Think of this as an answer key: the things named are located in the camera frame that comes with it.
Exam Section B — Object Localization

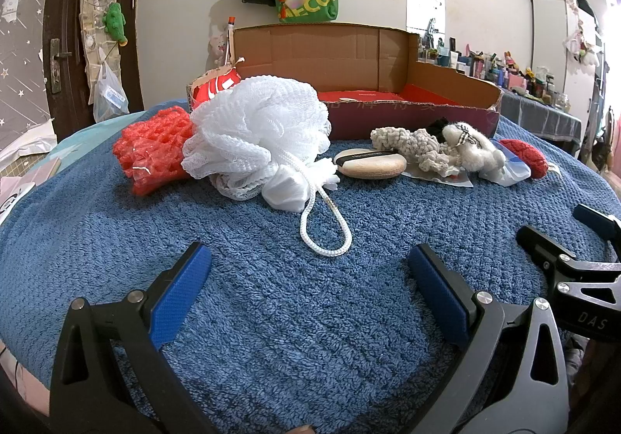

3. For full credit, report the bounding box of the blue white plastic pouch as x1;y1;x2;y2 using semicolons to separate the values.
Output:
479;140;532;187

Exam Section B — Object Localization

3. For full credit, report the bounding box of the red foam net sleeve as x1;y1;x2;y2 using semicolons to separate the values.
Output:
111;106;193;197

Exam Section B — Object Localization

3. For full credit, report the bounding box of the cream knitted rope scrunchie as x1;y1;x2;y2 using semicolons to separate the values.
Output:
371;126;461;178

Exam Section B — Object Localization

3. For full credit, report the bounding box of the blue knitted blanket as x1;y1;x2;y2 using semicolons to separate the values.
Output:
1;140;620;433

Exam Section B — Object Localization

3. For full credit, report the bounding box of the white plush bunny keychain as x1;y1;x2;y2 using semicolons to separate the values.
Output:
442;122;506;173

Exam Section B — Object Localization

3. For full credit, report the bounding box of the beige round powder puff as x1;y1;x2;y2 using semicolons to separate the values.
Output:
334;148;408;180

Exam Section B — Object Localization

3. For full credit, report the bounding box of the black fuzzy scrunchie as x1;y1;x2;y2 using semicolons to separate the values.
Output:
426;118;449;143

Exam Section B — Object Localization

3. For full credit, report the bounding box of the white mesh bath pouf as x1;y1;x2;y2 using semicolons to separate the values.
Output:
181;75;352;258

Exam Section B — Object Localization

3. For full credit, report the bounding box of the clear plastic bag hanging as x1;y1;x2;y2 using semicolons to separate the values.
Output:
93;62;128;123

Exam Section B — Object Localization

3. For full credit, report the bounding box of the pink plush toy on wall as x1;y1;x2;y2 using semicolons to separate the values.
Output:
210;33;228;66

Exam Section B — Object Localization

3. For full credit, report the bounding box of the green plush toy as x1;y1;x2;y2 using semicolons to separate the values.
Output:
102;2;128;47

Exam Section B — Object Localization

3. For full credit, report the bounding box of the cardboard box red lining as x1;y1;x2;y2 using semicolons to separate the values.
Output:
187;23;501;140

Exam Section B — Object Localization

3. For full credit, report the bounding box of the table with dark cloth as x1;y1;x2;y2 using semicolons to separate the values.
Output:
500;90;582;156

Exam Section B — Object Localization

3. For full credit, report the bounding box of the dark wooden door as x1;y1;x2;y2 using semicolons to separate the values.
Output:
42;0;144;140

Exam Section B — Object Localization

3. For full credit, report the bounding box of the hanging fabric organizer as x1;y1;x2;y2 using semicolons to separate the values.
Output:
78;0;122;105

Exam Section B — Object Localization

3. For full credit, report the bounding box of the red knitted flower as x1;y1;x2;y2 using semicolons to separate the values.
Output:
500;139;548;179

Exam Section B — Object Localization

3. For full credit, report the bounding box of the white cabinet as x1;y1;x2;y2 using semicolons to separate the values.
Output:
532;0;596;126

